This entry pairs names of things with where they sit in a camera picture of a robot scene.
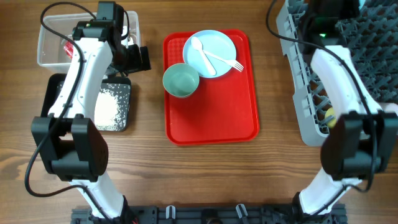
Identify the grey dishwasher rack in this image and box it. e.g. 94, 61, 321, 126
280, 1, 397, 146

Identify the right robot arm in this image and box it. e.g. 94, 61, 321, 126
298, 1, 397, 222

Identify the white plastic cup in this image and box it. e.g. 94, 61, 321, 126
379, 103, 398, 114

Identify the white plastic fork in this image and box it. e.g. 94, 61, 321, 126
204, 50, 244, 72

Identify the black plastic tray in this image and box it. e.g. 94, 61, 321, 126
40, 73, 131, 132

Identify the pile of rice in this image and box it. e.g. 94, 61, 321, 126
95, 83, 131, 131

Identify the yellow plastic cup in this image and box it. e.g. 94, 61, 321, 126
325, 107, 336, 128

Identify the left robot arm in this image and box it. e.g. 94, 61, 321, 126
31, 1, 150, 223

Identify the right black cable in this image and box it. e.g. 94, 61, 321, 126
266, 0, 382, 215

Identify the green bowl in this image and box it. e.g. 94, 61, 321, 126
162, 63, 200, 98

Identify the light blue plate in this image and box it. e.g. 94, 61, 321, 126
182, 30, 237, 78

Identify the white plastic spoon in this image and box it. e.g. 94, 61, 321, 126
191, 37, 216, 76

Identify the clear plastic bin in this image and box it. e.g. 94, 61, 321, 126
37, 11, 141, 73

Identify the black cable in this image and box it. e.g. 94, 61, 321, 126
24, 1, 113, 222
266, 0, 382, 215

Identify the red snack wrapper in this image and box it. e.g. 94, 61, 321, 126
63, 42, 74, 59

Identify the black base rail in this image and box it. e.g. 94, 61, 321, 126
70, 204, 348, 224

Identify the white napkin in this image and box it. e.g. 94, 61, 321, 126
121, 26, 134, 48

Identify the red serving tray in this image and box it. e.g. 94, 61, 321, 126
164, 29, 259, 146

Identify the left black cable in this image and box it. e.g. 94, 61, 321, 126
24, 1, 113, 222

